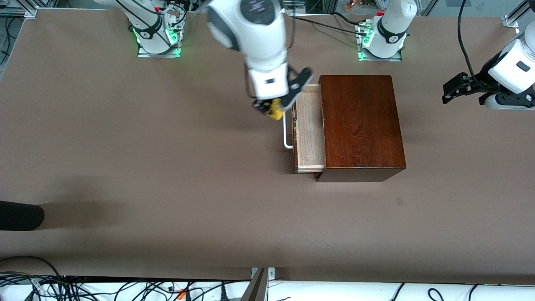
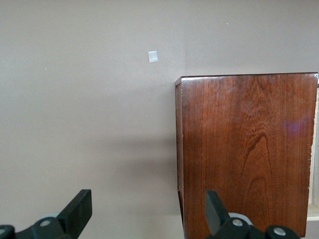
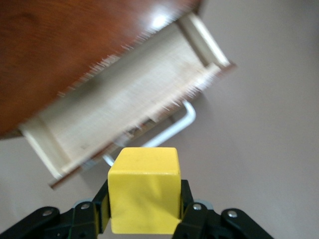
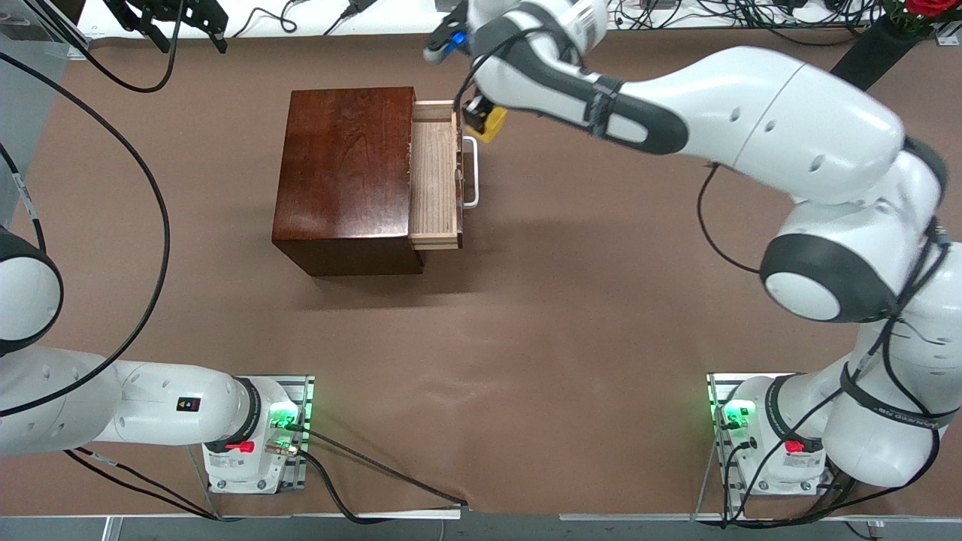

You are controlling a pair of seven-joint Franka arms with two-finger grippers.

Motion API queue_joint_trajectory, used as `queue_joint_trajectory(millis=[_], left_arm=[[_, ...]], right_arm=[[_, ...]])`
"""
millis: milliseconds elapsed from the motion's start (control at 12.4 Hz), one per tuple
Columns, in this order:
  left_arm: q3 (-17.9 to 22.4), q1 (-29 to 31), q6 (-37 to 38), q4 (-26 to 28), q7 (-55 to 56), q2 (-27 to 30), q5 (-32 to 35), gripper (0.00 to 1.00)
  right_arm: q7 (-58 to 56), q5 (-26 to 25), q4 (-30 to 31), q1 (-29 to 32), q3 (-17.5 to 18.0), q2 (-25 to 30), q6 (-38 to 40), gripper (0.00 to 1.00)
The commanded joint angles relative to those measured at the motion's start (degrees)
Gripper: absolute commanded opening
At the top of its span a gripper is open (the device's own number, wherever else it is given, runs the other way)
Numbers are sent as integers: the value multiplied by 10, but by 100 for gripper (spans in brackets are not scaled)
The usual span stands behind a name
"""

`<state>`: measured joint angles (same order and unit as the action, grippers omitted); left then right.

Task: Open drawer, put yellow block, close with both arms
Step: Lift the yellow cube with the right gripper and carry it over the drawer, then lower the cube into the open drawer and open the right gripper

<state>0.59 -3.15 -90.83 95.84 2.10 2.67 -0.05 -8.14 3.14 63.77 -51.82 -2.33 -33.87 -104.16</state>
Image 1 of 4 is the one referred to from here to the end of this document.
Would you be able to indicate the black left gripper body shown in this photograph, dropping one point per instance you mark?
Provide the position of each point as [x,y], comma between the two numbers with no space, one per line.
[479,80]

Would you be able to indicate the yellow cube block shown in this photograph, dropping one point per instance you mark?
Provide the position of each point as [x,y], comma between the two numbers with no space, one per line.
[276,112]

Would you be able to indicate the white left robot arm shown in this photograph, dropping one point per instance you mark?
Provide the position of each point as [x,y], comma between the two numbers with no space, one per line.
[393,25]

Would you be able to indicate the dark brown wooden cabinet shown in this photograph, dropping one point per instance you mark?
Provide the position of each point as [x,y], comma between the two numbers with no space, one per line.
[363,125]

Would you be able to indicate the grey box with ports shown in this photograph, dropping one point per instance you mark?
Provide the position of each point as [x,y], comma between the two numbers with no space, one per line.
[292,4]

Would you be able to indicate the dark grey diagonal beam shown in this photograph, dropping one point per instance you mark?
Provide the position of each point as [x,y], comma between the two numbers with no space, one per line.
[256,288]

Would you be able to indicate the black foam cylinder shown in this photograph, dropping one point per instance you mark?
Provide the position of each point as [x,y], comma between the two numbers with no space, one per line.
[21,215]

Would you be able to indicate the aluminium frame profile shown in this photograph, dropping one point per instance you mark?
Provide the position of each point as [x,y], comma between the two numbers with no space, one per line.
[516,14]
[21,9]

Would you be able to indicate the silver corner bracket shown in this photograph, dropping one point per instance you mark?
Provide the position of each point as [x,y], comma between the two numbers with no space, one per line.
[271,272]

